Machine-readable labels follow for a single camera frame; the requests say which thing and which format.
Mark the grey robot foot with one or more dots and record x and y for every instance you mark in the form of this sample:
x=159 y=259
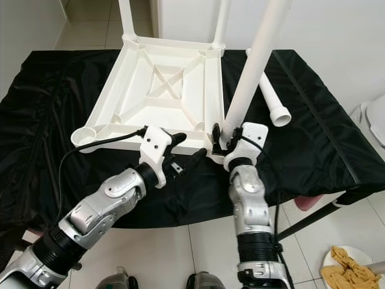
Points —
x=117 y=279
x=204 y=281

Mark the white plastic chair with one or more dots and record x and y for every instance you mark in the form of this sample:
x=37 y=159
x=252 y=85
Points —
x=370 y=120

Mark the grey left robot foot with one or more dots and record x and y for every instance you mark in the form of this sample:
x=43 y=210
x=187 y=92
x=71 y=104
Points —
x=117 y=279

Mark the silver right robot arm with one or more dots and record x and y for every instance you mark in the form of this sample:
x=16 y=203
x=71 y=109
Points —
x=255 y=211

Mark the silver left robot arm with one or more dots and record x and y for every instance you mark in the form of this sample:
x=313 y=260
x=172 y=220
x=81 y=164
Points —
x=90 y=211

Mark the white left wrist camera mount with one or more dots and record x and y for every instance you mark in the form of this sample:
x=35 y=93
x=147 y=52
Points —
x=153 y=147

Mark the white plastic table top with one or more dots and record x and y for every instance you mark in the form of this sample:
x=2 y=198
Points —
x=126 y=108

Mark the black table cloth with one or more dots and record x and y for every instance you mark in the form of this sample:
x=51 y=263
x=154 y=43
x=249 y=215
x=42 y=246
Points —
x=36 y=150

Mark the white plastic table leg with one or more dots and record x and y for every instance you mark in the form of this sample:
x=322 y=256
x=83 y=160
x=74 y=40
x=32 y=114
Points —
x=255 y=66
x=220 y=21
x=126 y=21
x=277 y=108

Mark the grey right robot foot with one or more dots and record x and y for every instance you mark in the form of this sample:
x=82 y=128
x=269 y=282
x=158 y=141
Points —
x=204 y=281

